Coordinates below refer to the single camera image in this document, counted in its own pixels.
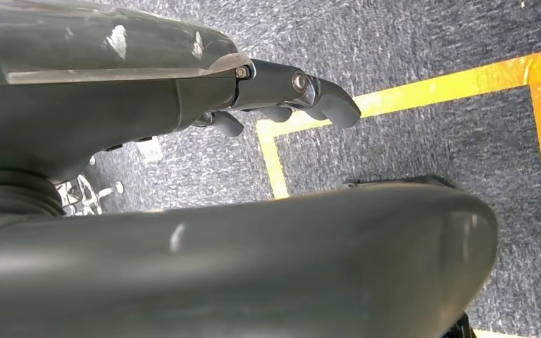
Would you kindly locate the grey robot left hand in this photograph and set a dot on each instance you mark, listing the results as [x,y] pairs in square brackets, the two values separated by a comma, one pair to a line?
[233,270]

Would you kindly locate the white floor label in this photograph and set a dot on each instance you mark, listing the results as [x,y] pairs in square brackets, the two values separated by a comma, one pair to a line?
[149,149]

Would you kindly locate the chrome wheeled base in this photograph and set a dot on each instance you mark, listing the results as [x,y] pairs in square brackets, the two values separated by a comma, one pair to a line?
[81,193]

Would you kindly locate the black robot foot part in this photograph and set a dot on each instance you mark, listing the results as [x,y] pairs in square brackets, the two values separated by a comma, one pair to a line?
[406,180]

